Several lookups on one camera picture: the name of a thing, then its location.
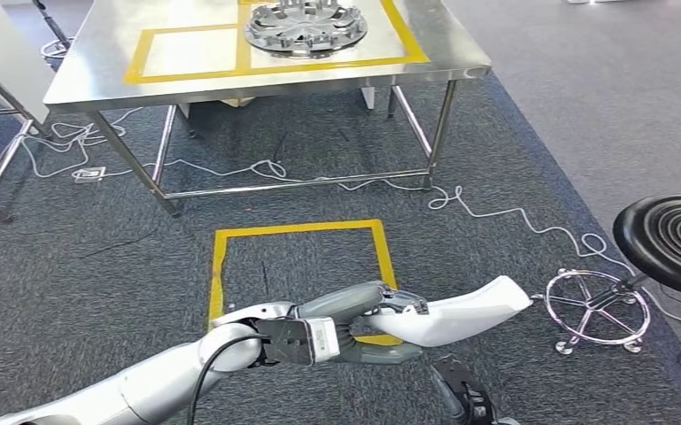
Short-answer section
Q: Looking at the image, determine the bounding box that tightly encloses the grey wheel hubcap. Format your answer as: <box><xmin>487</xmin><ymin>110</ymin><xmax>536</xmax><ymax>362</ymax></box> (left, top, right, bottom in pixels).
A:
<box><xmin>243</xmin><ymin>0</ymin><xmax>370</xmax><ymax>60</ymax></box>

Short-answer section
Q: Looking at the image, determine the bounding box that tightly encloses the yellow workbench tape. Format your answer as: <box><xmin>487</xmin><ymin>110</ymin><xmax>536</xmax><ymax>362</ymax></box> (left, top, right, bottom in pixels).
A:
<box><xmin>124</xmin><ymin>0</ymin><xmax>431</xmax><ymax>85</ymax></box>

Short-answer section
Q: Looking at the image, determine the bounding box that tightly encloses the white panel side table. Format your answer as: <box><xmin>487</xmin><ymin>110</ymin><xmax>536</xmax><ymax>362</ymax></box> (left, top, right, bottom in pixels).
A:
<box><xmin>0</xmin><ymin>0</ymin><xmax>57</xmax><ymax>224</ymax></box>

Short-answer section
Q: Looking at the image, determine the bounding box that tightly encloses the stainless steel workbench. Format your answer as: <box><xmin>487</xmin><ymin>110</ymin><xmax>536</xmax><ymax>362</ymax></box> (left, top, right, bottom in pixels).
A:
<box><xmin>42</xmin><ymin>0</ymin><xmax>492</xmax><ymax>220</ymax></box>

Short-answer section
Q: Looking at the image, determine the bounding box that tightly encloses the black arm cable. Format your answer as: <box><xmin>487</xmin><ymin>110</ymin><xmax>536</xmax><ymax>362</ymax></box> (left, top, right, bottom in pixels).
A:
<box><xmin>186</xmin><ymin>334</ymin><xmax>271</xmax><ymax>425</ymax></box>

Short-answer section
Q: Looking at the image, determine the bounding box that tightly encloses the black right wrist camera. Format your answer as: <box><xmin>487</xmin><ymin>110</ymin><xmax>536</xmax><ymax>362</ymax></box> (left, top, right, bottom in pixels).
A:
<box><xmin>430</xmin><ymin>356</ymin><xmax>497</xmax><ymax>425</ymax></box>

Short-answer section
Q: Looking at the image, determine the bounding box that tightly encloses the white plastic part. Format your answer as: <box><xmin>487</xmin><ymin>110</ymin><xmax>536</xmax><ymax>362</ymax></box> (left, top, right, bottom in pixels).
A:
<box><xmin>363</xmin><ymin>275</ymin><xmax>534</xmax><ymax>348</ymax></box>

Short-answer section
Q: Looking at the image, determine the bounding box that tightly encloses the yellow floor tape square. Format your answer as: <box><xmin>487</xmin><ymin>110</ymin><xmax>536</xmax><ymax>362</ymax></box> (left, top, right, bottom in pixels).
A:
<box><xmin>207</xmin><ymin>219</ymin><xmax>405</xmax><ymax>347</ymax></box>

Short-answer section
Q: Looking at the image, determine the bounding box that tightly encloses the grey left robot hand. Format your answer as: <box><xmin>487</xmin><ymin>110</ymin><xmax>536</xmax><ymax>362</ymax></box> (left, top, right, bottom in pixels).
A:
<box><xmin>292</xmin><ymin>280</ymin><xmax>430</xmax><ymax>366</ymax></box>

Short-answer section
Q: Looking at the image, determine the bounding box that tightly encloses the floor power socket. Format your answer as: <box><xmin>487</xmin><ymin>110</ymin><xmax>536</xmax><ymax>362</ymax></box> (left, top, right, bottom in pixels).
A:
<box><xmin>71</xmin><ymin>166</ymin><xmax>108</xmax><ymax>185</ymax></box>

